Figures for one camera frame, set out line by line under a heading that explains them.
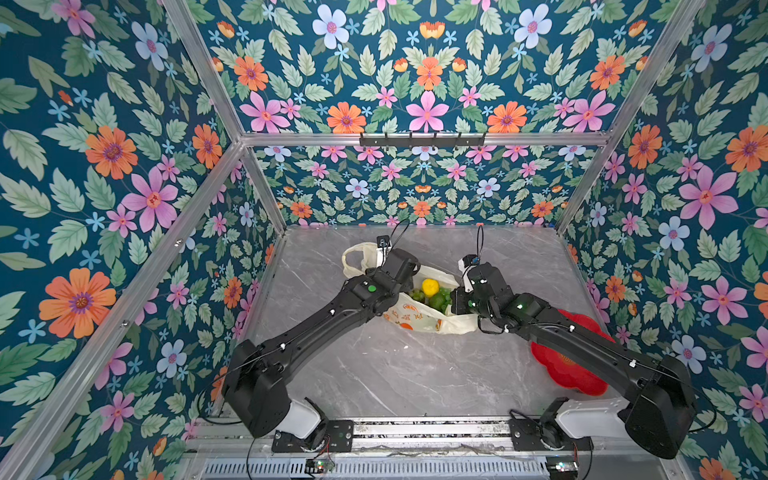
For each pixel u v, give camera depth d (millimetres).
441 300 916
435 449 723
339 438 734
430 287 956
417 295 953
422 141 926
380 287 580
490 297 594
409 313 822
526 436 734
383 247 679
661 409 393
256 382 400
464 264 729
